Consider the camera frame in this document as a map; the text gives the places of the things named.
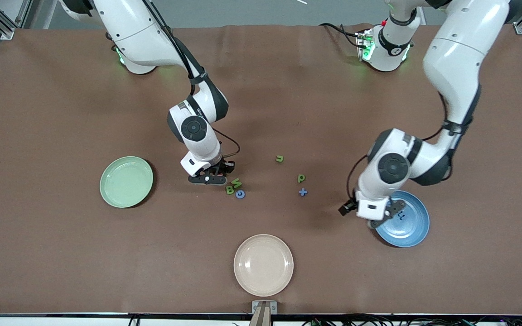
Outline blue plate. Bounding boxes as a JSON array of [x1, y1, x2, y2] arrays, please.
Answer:
[[373, 190, 430, 248]]

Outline light green plate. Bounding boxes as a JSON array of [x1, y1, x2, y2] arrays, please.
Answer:
[[100, 156, 154, 209]]

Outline beige plate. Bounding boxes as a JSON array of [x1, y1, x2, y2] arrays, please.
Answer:
[[234, 234, 294, 297]]

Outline brown table cover mat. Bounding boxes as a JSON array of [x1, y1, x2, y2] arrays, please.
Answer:
[[0, 23, 522, 316]]

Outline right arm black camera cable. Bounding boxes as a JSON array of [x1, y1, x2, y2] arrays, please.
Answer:
[[141, 0, 242, 162]]

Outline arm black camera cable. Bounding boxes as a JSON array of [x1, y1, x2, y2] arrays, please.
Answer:
[[345, 91, 453, 203], [141, 0, 242, 162]]

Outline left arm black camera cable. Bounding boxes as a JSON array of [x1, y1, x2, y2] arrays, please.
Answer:
[[345, 91, 453, 203]]

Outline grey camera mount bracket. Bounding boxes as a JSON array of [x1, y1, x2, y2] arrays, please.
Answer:
[[251, 300, 278, 326]]

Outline left arm base black cable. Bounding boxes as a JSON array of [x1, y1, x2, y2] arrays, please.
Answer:
[[319, 22, 367, 48]]

